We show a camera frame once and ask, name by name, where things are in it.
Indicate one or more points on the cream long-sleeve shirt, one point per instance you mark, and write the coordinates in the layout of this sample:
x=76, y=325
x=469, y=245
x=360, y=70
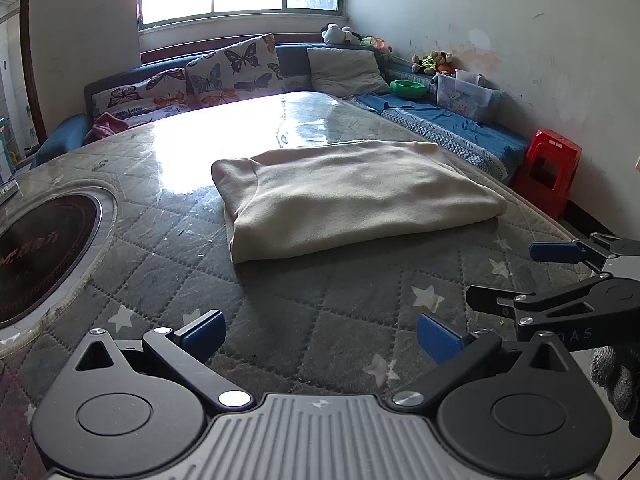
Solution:
x=350, y=200

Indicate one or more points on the panda plush toy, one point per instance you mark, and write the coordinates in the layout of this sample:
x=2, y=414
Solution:
x=335, y=34

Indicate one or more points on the grey quilted star table cover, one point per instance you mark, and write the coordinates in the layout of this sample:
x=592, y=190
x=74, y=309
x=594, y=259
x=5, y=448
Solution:
x=300, y=300

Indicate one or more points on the green bowl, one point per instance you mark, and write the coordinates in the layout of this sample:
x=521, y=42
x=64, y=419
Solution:
x=407, y=90

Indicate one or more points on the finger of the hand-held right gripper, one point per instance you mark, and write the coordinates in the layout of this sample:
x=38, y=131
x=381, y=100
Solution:
x=555, y=251
x=487, y=300

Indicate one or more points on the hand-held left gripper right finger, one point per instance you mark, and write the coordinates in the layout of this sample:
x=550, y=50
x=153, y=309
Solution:
x=437, y=337

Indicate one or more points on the flat grey box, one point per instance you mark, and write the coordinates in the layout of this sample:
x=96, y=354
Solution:
x=7, y=192

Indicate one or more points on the low butterfly print pillow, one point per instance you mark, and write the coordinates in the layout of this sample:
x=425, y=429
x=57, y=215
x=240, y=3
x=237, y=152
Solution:
x=145, y=95

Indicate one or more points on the magenta cloth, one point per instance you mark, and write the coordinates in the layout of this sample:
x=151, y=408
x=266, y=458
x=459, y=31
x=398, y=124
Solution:
x=105, y=127

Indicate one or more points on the round black induction cooktop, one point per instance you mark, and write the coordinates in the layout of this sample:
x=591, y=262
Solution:
x=40, y=255

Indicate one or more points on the clear plastic storage box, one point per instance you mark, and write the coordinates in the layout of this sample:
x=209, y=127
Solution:
x=465, y=100

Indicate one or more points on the brown plush toy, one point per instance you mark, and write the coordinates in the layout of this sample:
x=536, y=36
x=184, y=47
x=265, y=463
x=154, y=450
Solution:
x=444, y=60

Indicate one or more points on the large butterfly print pillow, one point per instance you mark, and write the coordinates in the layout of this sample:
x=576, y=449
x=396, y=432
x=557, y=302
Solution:
x=235, y=70

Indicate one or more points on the red plastic stool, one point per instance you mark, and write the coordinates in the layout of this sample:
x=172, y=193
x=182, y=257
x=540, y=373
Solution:
x=555, y=147

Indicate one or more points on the blue sofa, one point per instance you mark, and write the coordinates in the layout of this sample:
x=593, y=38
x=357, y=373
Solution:
x=60, y=135

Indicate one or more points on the person's right hand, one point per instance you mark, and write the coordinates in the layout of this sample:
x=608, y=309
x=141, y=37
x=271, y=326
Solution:
x=620, y=380

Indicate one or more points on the orange green plush toy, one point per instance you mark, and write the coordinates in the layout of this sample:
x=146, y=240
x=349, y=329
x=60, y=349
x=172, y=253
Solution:
x=375, y=44

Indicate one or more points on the grey pillow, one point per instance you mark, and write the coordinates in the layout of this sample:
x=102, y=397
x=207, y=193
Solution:
x=345, y=70

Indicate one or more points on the dark wooden door frame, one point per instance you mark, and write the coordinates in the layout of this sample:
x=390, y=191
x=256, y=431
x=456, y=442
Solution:
x=32, y=90

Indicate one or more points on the blue patterned sofa cover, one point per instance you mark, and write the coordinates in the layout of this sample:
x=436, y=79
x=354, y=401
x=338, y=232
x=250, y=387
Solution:
x=450, y=130

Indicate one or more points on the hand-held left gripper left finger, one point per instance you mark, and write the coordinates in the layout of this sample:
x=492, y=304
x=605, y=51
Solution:
x=202, y=332

